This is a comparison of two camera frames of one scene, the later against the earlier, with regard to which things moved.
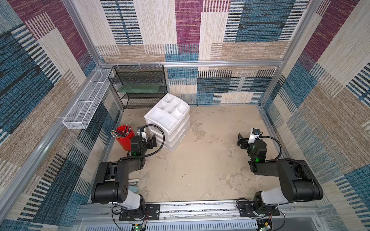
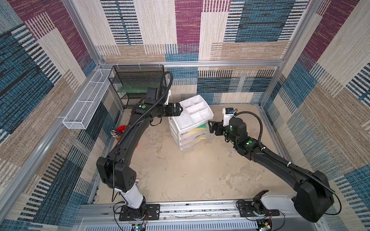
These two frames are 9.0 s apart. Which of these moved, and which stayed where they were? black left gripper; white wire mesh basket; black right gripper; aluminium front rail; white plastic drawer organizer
Moved: black right gripper; white plastic drawer organizer; black left gripper
Stayed: white wire mesh basket; aluminium front rail
